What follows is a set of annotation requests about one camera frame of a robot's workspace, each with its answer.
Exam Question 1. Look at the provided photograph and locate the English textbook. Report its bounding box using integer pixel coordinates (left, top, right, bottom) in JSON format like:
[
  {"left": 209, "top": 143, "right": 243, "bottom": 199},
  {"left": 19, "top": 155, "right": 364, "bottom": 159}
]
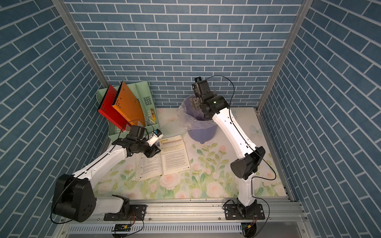
[{"left": 136, "top": 135, "right": 191, "bottom": 181}]

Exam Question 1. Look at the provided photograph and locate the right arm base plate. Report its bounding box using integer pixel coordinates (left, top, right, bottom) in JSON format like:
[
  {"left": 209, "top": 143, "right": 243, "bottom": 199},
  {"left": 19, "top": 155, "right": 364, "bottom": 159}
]
[{"left": 222, "top": 199, "right": 266, "bottom": 221}]

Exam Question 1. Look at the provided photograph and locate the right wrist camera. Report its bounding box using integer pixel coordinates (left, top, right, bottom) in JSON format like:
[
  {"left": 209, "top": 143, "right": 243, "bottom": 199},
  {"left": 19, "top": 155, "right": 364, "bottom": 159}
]
[{"left": 194, "top": 77, "right": 202, "bottom": 83}]

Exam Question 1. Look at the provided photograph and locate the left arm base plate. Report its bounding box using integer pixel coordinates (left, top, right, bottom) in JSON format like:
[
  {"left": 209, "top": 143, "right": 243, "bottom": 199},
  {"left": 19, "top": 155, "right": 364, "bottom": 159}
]
[{"left": 103, "top": 204, "right": 147, "bottom": 221}]

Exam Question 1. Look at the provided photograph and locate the yellow glue tube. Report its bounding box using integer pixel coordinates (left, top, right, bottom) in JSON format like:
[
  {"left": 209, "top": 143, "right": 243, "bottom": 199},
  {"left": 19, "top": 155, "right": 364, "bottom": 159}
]
[{"left": 149, "top": 108, "right": 157, "bottom": 123}]

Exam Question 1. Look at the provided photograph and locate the aluminium rail frame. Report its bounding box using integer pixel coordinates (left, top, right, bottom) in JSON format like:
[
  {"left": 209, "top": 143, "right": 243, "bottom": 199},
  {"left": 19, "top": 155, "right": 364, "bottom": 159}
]
[{"left": 53, "top": 198, "right": 315, "bottom": 238}]

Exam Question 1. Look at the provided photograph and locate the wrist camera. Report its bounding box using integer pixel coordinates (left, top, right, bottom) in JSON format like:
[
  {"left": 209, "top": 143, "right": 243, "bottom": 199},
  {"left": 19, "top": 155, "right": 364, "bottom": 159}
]
[
  {"left": 194, "top": 77, "right": 202, "bottom": 83},
  {"left": 147, "top": 129, "right": 163, "bottom": 146}
]

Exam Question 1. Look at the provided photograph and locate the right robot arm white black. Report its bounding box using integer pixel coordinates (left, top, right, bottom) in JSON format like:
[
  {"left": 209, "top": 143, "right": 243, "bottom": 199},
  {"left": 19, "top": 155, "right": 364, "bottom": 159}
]
[{"left": 192, "top": 77, "right": 266, "bottom": 210}]

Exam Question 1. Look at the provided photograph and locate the red folder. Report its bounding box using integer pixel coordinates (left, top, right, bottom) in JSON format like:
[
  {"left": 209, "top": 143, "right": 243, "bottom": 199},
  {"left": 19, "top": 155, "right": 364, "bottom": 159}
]
[{"left": 98, "top": 85, "right": 131, "bottom": 131}]

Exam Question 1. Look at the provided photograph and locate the orange folder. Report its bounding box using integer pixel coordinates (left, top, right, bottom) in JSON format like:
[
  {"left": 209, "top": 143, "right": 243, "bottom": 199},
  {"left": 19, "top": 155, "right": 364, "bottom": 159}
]
[{"left": 112, "top": 81, "right": 146, "bottom": 127}]

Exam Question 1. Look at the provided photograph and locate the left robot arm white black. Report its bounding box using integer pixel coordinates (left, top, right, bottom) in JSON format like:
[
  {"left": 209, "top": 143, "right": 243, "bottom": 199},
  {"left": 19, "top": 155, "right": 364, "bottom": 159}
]
[{"left": 51, "top": 126, "right": 163, "bottom": 222}]

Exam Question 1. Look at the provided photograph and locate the small circuit board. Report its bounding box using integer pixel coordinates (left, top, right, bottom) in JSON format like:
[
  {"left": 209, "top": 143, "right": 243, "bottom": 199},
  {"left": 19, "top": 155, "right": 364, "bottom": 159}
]
[{"left": 112, "top": 224, "right": 132, "bottom": 233}]

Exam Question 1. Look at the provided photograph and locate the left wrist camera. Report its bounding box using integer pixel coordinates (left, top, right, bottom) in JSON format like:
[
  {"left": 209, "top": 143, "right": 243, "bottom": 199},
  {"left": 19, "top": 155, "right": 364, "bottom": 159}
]
[{"left": 147, "top": 129, "right": 163, "bottom": 146}]

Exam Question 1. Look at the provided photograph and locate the purple trash bin with bag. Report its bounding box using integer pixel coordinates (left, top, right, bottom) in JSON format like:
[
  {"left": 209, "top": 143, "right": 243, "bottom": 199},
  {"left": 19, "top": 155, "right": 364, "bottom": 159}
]
[{"left": 177, "top": 94, "right": 218, "bottom": 144}]

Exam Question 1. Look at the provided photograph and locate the green file organizer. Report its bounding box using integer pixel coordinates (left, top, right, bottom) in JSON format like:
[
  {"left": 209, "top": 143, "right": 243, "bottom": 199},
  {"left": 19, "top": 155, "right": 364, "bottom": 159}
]
[{"left": 96, "top": 81, "right": 160, "bottom": 141}]

